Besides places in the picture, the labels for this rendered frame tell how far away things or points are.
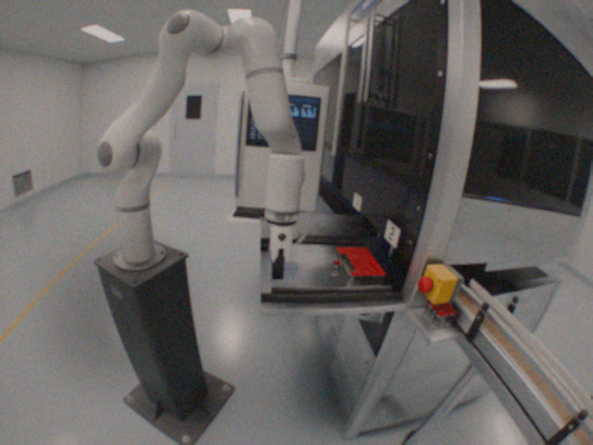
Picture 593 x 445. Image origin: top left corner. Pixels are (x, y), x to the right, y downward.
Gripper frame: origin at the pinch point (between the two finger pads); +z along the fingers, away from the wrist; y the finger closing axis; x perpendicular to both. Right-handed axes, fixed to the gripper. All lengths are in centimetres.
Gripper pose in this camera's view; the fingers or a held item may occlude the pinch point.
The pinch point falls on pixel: (277, 272)
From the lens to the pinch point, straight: 73.4
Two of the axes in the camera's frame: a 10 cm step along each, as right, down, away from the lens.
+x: -9.9, -0.4, -1.5
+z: -0.9, 9.3, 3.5
